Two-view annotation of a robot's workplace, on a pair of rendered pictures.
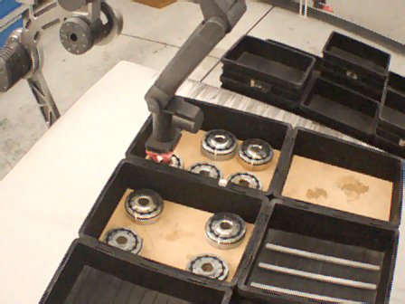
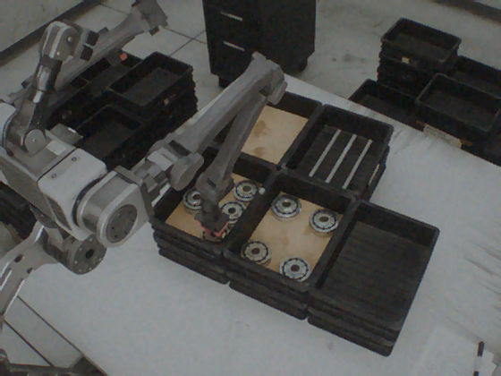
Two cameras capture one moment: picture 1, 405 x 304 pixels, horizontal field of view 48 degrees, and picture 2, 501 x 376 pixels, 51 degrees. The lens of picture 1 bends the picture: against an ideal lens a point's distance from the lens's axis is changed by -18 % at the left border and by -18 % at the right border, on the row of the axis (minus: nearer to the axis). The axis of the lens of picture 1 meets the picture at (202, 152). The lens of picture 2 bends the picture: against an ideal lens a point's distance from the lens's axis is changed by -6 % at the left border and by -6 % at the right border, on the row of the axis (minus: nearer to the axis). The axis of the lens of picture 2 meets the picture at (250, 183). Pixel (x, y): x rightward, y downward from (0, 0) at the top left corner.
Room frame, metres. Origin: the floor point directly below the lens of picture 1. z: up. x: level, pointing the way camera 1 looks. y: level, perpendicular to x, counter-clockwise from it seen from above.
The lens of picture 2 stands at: (0.64, 1.13, 2.35)
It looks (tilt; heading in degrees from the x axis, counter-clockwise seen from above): 48 degrees down; 285
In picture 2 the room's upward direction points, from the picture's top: 4 degrees counter-clockwise
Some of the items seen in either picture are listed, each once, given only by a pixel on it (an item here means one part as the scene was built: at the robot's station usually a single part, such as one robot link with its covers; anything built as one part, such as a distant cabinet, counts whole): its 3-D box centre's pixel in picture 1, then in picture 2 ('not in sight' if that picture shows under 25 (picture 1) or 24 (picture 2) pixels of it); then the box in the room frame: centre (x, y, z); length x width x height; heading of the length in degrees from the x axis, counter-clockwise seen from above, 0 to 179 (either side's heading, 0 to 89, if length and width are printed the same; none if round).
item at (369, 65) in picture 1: (353, 83); (59, 123); (2.28, -0.83, 0.37); 0.40 x 0.30 x 0.45; 66
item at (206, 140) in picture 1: (219, 141); (197, 198); (1.17, -0.05, 0.86); 0.10 x 0.10 x 0.01
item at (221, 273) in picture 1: (207, 269); (324, 219); (0.71, -0.03, 0.86); 0.10 x 0.10 x 0.01
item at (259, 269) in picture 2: (173, 222); (292, 226); (0.81, 0.06, 0.92); 0.40 x 0.30 x 0.02; 73
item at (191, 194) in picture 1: (173, 234); (292, 235); (0.81, 0.06, 0.87); 0.40 x 0.30 x 0.11; 73
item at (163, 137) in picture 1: (164, 129); (210, 212); (1.06, 0.10, 0.98); 0.10 x 0.07 x 0.07; 162
